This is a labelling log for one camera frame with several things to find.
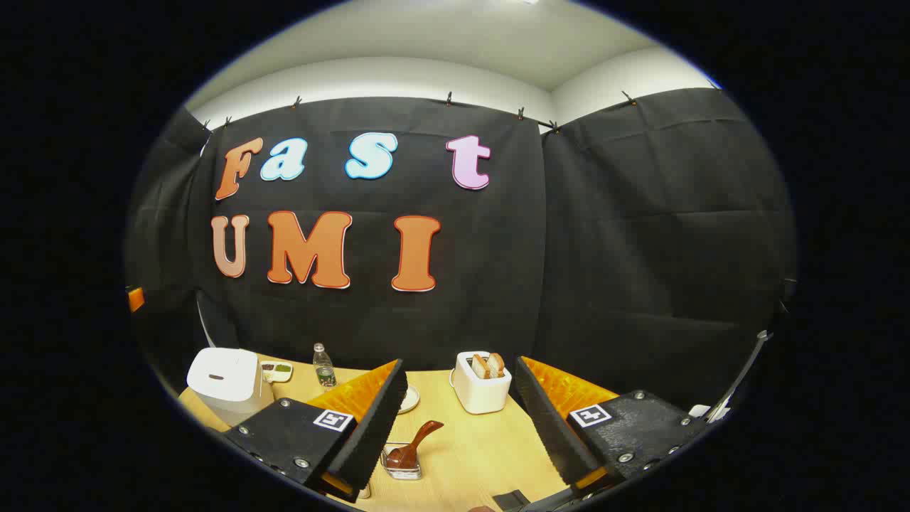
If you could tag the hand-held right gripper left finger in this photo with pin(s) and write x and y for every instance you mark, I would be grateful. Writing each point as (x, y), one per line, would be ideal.
(373, 434)

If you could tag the white rice cooker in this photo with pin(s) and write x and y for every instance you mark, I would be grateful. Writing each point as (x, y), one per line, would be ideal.
(227, 387)

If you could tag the clear water bottle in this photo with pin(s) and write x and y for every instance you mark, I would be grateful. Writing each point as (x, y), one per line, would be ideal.
(325, 370)

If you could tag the black backdrop cloth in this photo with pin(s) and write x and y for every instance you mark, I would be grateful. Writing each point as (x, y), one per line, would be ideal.
(604, 249)

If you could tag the white toaster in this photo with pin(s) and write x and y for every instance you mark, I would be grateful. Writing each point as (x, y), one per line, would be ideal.
(480, 395)

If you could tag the white divided bean dish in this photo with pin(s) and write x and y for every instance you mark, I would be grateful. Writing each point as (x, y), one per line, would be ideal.
(277, 371)

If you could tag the brown wooden spoon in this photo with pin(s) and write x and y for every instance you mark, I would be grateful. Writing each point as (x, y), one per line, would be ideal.
(416, 444)

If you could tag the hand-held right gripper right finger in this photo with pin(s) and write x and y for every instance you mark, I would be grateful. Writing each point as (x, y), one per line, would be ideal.
(551, 434)

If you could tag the white round plate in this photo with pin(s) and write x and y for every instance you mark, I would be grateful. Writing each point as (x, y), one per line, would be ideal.
(411, 400)

